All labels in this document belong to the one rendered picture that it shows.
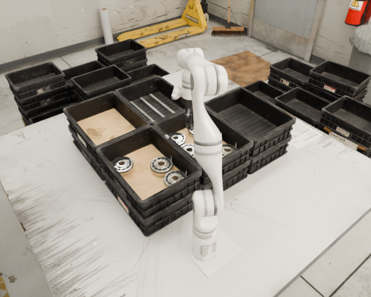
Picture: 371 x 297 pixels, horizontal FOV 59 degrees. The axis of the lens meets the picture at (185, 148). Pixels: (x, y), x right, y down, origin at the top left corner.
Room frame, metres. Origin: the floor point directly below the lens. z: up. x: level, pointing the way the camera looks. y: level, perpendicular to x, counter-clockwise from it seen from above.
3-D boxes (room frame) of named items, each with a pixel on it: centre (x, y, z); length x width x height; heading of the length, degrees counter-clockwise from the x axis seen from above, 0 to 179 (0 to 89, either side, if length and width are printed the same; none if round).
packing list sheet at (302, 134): (1.55, -0.62, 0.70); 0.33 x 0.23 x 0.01; 37
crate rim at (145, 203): (1.04, 0.16, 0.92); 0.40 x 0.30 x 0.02; 36
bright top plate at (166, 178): (0.99, 0.04, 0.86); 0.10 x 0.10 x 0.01
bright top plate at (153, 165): (1.08, 0.11, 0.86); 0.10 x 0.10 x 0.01
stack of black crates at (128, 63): (2.94, 0.60, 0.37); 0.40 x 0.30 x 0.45; 127
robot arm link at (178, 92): (1.20, 0.00, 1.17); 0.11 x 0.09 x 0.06; 82
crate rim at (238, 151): (1.22, -0.08, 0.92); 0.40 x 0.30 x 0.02; 36
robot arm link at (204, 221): (0.74, -0.07, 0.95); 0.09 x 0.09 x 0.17; 6
